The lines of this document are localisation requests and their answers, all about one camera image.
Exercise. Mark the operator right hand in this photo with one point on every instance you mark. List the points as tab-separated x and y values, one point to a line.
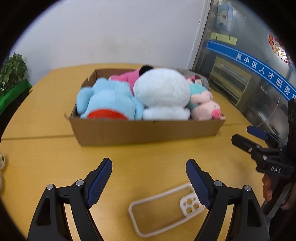
268	193

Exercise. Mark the blue plush toy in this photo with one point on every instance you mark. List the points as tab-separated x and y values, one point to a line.
108	99

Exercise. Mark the white panda plush toy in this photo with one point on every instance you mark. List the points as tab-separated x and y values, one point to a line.
164	93

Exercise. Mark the red new year decal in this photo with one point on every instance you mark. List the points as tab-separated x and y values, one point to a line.
278	48

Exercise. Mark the patterned paper cup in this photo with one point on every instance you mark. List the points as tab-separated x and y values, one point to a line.
2	161

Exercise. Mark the cartoon window poster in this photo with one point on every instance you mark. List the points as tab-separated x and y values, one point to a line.
224	17

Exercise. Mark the clear phone case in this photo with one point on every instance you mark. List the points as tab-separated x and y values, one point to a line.
157	214

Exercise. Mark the green table cloth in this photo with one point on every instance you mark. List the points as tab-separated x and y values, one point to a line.
13	93

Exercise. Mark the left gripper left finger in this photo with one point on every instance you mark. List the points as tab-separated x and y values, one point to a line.
50	222

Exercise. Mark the brown cardboard box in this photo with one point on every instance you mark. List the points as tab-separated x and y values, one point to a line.
103	132

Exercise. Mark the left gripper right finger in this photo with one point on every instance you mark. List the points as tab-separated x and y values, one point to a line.
247	220

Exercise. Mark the grey folded cloth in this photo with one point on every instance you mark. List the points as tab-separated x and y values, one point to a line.
194	77

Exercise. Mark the green potted plant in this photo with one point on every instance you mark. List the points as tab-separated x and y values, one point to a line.
13	71

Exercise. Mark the pink plush toy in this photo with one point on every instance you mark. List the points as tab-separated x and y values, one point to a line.
132	76

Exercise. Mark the pig plush teal shirt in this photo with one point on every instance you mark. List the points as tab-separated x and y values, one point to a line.
202	106

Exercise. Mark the blue window banner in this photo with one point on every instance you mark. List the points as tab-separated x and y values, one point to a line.
276	80

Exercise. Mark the yellow sticky notes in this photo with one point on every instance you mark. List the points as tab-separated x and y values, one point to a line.
223	38

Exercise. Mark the metal shelf rack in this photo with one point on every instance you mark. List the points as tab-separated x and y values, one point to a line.
233	82

